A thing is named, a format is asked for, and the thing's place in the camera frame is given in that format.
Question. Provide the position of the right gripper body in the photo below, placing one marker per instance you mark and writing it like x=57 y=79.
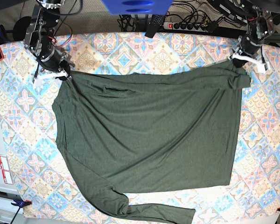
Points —
x=55 y=61

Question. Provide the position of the black remote control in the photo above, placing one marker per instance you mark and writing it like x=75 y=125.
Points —
x=155 y=24

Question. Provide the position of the black round stand base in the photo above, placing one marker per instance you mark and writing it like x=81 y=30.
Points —
x=20 y=30

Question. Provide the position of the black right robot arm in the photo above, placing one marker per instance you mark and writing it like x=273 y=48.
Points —
x=40 y=41

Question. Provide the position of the blue clamp bottom left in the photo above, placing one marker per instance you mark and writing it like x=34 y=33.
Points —
x=20 y=204

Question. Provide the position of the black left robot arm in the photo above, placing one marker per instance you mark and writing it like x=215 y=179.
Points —
x=260 y=23

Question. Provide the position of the dark green long-sleeve shirt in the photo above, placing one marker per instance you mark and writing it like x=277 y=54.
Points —
x=143 y=133

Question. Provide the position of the blue plastic box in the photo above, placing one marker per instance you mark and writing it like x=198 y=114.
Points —
x=137 y=6

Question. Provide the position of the white power strip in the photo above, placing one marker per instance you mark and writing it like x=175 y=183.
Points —
x=184 y=26

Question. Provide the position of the red white labels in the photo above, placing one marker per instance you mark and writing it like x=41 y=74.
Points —
x=5 y=173

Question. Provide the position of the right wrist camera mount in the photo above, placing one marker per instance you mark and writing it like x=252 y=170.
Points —
x=38 y=78

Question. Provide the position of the patterned tile tablecloth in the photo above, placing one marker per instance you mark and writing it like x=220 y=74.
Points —
x=38 y=171

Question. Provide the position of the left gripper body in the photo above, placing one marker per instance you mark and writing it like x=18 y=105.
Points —
x=248 y=47

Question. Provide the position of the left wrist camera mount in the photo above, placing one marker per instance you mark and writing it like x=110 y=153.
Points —
x=262 y=65

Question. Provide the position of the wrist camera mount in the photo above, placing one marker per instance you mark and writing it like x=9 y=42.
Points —
x=262 y=65
x=38 y=78

